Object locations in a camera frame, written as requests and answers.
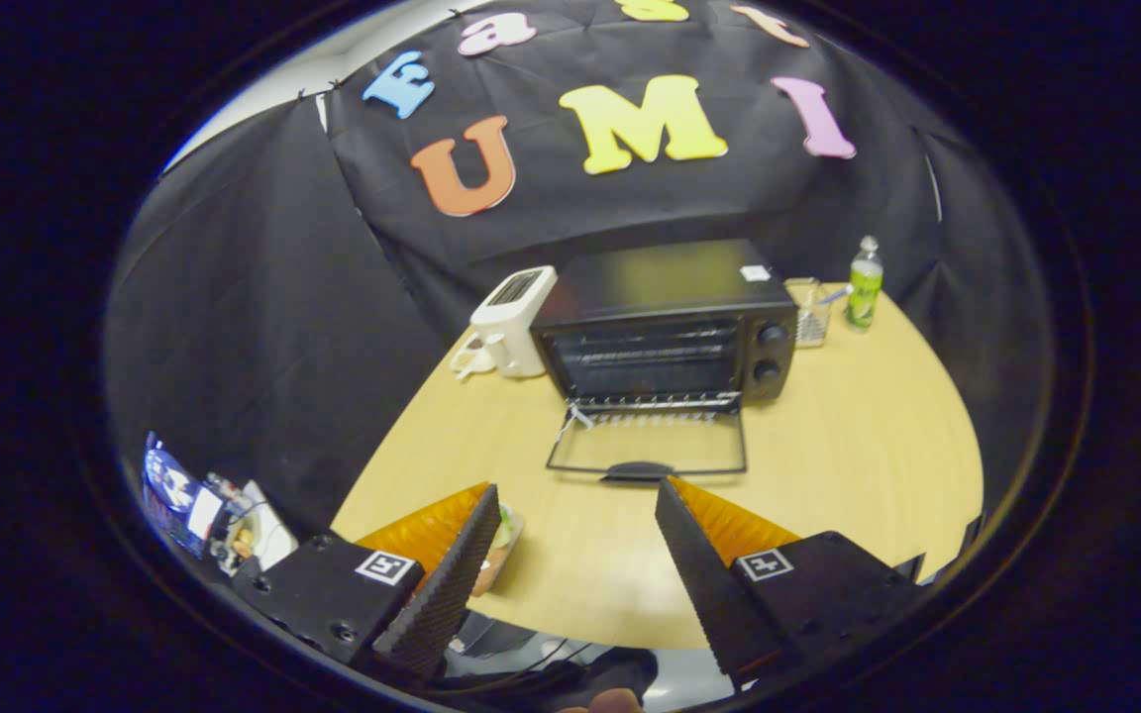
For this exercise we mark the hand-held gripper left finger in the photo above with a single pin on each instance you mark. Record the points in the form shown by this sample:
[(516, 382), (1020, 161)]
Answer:
[(447, 584)]

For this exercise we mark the clear bottle with green label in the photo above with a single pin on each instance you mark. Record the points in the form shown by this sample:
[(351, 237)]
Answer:
[(865, 287)]

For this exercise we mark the toast sandwich with lettuce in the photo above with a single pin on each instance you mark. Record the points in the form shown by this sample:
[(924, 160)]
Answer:
[(499, 550)]

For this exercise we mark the white pop-up toaster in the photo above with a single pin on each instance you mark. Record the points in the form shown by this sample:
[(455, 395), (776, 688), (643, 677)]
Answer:
[(511, 327)]

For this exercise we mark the clear measuring cup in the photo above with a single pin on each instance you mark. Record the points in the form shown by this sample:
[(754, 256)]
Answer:
[(810, 315)]

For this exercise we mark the black toaster oven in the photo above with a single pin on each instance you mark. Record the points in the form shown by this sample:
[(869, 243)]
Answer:
[(665, 332)]

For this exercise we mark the blue printed packet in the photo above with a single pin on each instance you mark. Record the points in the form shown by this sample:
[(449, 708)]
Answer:
[(172, 490)]

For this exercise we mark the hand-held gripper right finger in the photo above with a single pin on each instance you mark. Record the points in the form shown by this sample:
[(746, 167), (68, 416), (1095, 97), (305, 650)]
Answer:
[(709, 594)]

